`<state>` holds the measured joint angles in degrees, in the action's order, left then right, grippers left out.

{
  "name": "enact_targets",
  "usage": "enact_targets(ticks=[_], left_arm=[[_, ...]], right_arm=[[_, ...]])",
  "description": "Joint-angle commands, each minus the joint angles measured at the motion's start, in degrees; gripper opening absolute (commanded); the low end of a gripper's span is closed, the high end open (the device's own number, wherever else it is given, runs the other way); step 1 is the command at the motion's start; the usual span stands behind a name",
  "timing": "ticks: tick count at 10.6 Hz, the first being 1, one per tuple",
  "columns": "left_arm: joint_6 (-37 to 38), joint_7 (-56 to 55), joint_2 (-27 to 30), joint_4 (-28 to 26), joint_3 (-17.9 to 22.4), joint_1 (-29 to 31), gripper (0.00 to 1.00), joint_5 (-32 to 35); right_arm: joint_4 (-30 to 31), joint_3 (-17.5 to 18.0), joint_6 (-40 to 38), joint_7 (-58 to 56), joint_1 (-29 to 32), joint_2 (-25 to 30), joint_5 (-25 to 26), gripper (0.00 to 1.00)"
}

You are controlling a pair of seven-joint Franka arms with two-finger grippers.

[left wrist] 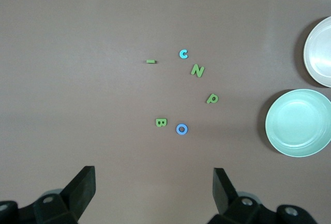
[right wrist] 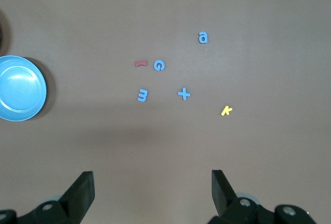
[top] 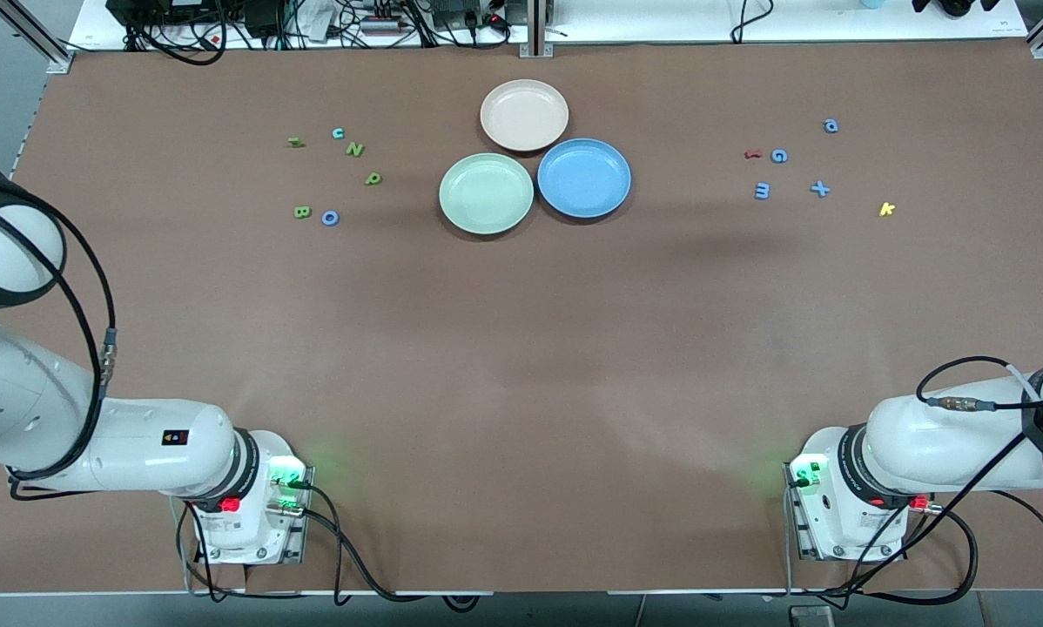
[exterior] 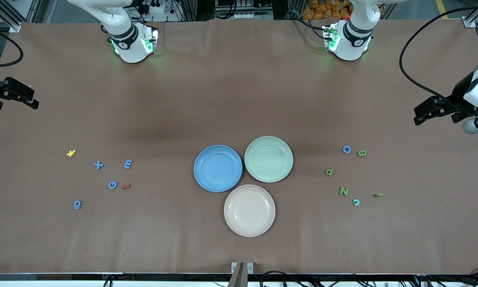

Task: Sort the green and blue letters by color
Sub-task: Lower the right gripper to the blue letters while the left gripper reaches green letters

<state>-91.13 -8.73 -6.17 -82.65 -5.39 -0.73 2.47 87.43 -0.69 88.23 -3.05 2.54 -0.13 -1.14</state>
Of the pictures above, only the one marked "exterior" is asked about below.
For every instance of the green round plate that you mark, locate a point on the green round plate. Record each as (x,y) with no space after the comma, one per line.
(269,159)

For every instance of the beige round plate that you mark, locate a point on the beige round plate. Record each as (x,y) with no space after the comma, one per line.
(249,210)

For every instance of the blue round plate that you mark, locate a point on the blue round plate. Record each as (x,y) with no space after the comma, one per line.
(218,168)

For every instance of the green foam letter Z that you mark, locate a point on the green foam letter Z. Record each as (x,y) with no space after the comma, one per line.
(344,191)

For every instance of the teal foam letter C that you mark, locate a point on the teal foam letter C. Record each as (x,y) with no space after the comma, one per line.
(358,202)

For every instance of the blue foam plus sign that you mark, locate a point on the blue foam plus sign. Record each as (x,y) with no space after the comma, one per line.
(98,164)

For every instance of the green foam letter P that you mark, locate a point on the green foam letter P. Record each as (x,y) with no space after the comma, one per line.
(330,171)

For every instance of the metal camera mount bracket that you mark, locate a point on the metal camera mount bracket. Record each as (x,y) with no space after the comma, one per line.
(235,268)

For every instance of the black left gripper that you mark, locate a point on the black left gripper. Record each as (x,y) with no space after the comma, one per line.
(458,97)

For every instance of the brown table cover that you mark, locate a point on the brown table cover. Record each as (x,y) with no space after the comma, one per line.
(239,99)

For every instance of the white power strip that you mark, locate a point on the white power strip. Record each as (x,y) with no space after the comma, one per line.
(251,16)
(155,8)

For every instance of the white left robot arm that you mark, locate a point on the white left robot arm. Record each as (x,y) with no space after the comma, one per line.
(350,48)

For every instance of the yellow foam letter K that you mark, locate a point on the yellow foam letter K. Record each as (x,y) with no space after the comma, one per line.
(71,153)

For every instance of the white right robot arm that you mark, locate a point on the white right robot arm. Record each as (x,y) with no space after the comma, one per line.
(129,48)

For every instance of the blue foam letter G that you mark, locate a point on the blue foam letter G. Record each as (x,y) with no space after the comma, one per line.
(109,185)

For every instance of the blue foam letter E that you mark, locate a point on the blue foam letter E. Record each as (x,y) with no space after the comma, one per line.
(128,164)

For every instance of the blue foam letter O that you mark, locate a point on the blue foam letter O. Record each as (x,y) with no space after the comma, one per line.
(343,150)

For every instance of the blue foam letter a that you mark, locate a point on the blue foam letter a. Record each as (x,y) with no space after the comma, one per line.
(79,205)

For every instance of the bag of orange items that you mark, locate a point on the bag of orange items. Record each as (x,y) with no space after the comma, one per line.
(326,8)

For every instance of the green foam letter B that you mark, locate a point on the green foam letter B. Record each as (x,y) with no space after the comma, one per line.
(361,153)

